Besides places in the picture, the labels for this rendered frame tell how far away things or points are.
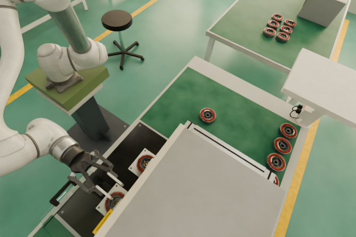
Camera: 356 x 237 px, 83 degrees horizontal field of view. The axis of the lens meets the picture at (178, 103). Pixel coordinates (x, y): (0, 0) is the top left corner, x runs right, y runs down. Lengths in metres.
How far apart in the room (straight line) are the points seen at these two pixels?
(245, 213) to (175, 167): 0.23
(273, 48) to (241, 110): 0.79
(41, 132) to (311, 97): 1.17
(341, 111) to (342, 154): 1.63
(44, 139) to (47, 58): 0.63
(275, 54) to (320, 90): 0.90
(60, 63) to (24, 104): 1.42
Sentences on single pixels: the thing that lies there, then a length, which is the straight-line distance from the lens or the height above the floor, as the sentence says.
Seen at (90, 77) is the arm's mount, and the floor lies 0.84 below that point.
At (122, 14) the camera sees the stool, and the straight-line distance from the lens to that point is 2.57.
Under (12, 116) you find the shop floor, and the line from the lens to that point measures 2.73.
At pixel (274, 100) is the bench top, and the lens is 1.68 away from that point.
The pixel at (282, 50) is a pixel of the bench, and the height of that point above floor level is 0.75.
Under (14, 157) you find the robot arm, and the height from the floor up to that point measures 1.28.
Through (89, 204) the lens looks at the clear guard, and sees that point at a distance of 0.93.
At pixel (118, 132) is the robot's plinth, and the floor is 0.02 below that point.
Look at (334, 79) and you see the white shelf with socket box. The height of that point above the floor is 1.20.
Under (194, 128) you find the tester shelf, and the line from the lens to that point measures 0.94.
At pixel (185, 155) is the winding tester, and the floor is 1.32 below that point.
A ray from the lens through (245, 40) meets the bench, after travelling 2.06.
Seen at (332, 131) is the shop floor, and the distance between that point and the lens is 2.88.
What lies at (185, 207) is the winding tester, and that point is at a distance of 0.64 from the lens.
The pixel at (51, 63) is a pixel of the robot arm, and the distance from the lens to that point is 1.39.
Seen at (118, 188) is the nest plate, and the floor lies 0.78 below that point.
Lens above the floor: 1.95
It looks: 57 degrees down
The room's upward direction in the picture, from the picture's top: 7 degrees clockwise
